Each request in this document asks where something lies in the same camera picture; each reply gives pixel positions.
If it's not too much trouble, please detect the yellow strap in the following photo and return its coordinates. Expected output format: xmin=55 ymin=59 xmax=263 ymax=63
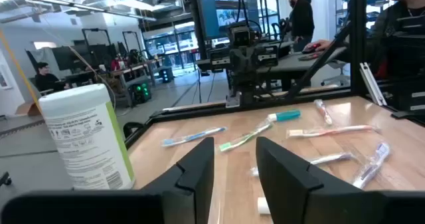
xmin=0 ymin=29 xmax=43 ymax=114

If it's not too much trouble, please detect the black monitor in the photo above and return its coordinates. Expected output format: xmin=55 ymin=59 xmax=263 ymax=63
xmin=51 ymin=44 xmax=100 ymax=72

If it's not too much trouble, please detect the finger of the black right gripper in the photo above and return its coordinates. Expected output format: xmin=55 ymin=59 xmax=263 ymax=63
xmin=257 ymin=44 xmax=280 ymax=68
xmin=207 ymin=47 xmax=230 ymax=72

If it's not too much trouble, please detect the cardboard box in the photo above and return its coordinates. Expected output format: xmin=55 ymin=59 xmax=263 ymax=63
xmin=15 ymin=100 xmax=43 ymax=117

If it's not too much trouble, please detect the wooden work table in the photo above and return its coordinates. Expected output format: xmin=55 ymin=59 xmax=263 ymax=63
xmin=109 ymin=59 xmax=163 ymax=85

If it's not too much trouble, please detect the black computer tower lit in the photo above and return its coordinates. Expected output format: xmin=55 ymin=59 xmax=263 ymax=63
xmin=127 ymin=80 xmax=153 ymax=106
xmin=158 ymin=66 xmax=175 ymax=84

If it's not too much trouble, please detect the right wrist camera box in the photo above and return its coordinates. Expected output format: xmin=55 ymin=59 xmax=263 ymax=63
xmin=231 ymin=23 xmax=254 ymax=48

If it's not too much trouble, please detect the green toothbrush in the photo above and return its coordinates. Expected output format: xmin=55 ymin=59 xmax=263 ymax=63
xmin=218 ymin=119 xmax=275 ymax=152

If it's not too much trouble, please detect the office chair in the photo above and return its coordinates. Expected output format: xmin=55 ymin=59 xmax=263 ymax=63
xmin=320 ymin=59 xmax=351 ymax=87

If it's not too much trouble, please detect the large wall display screen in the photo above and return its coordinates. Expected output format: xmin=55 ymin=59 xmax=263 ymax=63
xmin=194 ymin=0 xmax=262 ymax=41

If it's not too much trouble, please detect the blue toothbrush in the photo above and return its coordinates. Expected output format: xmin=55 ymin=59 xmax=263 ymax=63
xmin=161 ymin=126 xmax=228 ymax=148

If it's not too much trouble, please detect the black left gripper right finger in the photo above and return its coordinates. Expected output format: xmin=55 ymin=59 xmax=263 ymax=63
xmin=254 ymin=136 xmax=425 ymax=224

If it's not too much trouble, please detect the black aluminium rig frame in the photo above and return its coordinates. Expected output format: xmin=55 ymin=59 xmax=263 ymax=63
xmin=122 ymin=0 xmax=425 ymax=152

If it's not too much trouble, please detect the silver aluminium extrusion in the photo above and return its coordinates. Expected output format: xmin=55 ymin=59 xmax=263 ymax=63
xmin=359 ymin=62 xmax=388 ymax=107

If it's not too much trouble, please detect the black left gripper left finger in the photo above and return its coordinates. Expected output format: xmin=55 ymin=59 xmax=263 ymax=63
xmin=0 ymin=136 xmax=215 ymax=224

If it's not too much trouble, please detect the ceiling light tube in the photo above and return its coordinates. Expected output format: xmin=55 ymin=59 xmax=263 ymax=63
xmin=0 ymin=0 xmax=157 ymax=22

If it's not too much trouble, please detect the person's hand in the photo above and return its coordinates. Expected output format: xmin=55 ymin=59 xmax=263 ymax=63
xmin=303 ymin=39 xmax=333 ymax=54

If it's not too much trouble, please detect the black frame loop bracket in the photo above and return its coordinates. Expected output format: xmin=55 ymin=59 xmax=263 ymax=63
xmin=122 ymin=121 xmax=145 ymax=139

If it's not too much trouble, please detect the purple toothbrush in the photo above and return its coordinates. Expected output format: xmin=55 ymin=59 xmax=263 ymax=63
xmin=249 ymin=152 xmax=356 ymax=177
xmin=351 ymin=141 xmax=392 ymax=190

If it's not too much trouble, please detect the white wipes canister green label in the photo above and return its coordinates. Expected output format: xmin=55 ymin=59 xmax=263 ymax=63
xmin=38 ymin=83 xmax=136 ymax=191

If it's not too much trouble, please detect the grey office desk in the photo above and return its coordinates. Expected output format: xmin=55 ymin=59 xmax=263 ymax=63
xmin=194 ymin=46 xmax=348 ymax=92

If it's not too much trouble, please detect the orange toothbrush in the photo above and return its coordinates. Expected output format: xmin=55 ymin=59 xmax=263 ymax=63
xmin=286 ymin=124 xmax=382 ymax=139
xmin=313 ymin=98 xmax=334 ymax=126

